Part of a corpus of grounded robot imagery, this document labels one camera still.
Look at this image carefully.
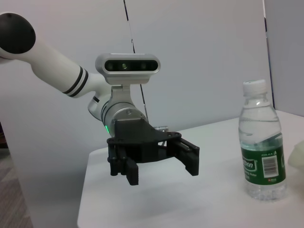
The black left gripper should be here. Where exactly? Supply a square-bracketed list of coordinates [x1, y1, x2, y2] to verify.
[106, 118, 201, 187]

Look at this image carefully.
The clear green-label water bottle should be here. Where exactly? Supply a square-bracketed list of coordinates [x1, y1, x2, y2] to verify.
[238, 79, 287, 202]

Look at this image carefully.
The green wavy glass fruit plate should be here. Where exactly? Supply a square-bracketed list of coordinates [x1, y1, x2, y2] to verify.
[287, 139, 304, 172]

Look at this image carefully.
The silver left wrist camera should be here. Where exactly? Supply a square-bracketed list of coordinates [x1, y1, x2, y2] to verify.
[95, 52, 162, 105]

